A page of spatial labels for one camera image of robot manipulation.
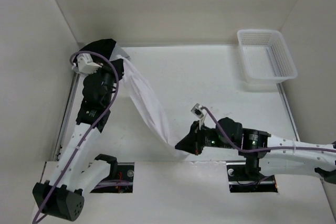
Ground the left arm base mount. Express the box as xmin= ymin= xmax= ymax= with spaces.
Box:
xmin=91 ymin=160 xmax=135 ymax=194

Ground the white plastic basket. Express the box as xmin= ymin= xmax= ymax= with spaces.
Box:
xmin=237 ymin=29 xmax=298 ymax=84

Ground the right aluminium table rail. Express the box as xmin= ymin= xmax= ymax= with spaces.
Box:
xmin=277 ymin=83 xmax=300 ymax=142

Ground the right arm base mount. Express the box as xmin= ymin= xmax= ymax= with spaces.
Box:
xmin=226 ymin=157 xmax=278 ymax=193

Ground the white tank top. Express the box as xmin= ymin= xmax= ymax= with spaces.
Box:
xmin=109 ymin=55 xmax=188 ymax=161

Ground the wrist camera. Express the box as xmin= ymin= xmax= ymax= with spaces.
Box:
xmin=71 ymin=53 xmax=99 ymax=75
xmin=191 ymin=103 xmax=206 ymax=130

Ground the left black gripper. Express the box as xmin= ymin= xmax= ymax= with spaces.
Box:
xmin=91 ymin=58 xmax=124 ymax=106

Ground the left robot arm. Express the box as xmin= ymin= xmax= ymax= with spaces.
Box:
xmin=33 ymin=59 xmax=124 ymax=223

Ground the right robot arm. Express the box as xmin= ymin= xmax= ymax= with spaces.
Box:
xmin=175 ymin=118 xmax=335 ymax=184

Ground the grey folded tank top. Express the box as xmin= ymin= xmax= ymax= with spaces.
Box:
xmin=110 ymin=44 xmax=131 ymax=61

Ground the left aluminium table rail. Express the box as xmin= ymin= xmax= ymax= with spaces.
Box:
xmin=52 ymin=71 xmax=80 ymax=161

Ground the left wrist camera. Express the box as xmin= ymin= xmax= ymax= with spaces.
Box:
xmin=71 ymin=53 xmax=99 ymax=75

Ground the black folded tank top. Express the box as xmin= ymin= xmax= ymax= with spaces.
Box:
xmin=80 ymin=38 xmax=117 ymax=61

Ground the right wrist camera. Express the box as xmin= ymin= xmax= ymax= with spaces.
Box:
xmin=191 ymin=103 xmax=206 ymax=130

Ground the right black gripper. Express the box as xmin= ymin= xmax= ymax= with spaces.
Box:
xmin=174 ymin=120 xmax=237 ymax=155

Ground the aluminium table rail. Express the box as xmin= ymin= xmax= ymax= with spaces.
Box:
xmin=277 ymin=83 xmax=300 ymax=142
xmin=52 ymin=71 xmax=80 ymax=161

